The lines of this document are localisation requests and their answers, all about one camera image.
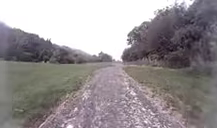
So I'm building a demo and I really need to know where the grey gravel path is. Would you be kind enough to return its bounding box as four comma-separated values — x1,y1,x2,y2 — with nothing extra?
37,62,187,128

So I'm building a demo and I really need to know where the green grass slope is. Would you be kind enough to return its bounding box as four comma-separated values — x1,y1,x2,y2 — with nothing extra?
122,63,217,128

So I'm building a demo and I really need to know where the green grass field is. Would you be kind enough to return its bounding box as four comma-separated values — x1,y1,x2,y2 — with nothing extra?
0,59,112,128

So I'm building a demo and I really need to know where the wood of tall dark trees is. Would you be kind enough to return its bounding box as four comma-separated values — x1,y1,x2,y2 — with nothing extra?
120,0,217,71

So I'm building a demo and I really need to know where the row of trees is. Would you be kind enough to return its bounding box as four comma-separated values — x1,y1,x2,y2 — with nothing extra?
0,18,114,64

